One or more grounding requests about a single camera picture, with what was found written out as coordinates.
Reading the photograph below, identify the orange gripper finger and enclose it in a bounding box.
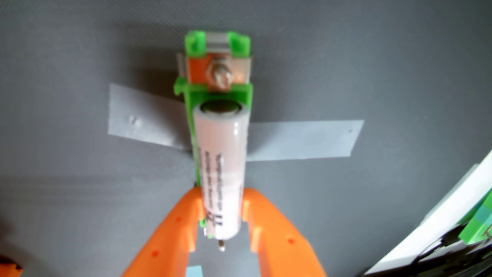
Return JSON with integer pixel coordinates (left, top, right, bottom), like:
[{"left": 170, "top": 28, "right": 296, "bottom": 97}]
[
  {"left": 242, "top": 188, "right": 327, "bottom": 277},
  {"left": 121, "top": 189, "right": 204, "bottom": 277}
]

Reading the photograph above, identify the white cylindrical battery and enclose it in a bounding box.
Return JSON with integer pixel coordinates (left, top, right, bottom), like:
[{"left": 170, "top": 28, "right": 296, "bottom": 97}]
[{"left": 192, "top": 100, "right": 250, "bottom": 240}]

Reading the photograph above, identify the green battery holder with bolt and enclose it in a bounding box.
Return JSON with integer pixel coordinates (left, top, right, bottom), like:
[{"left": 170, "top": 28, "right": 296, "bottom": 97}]
[{"left": 173, "top": 31, "right": 254, "bottom": 252}]

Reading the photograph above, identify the grey tape strip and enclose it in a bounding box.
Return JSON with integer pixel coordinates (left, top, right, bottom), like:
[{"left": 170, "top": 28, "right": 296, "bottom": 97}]
[
  {"left": 108, "top": 83, "right": 193, "bottom": 151},
  {"left": 246, "top": 120, "right": 365, "bottom": 162}
]

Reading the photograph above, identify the green holder with blue tape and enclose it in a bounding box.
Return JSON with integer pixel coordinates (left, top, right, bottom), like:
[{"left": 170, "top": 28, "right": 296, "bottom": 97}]
[{"left": 457, "top": 190, "right": 492, "bottom": 245}]

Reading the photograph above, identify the dark grey mat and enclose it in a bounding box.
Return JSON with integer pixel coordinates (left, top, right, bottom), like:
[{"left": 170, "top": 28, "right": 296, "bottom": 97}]
[{"left": 0, "top": 0, "right": 492, "bottom": 277}]

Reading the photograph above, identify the black cable with plug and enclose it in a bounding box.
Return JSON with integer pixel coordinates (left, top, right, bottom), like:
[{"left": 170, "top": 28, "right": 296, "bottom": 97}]
[{"left": 415, "top": 235, "right": 466, "bottom": 266}]

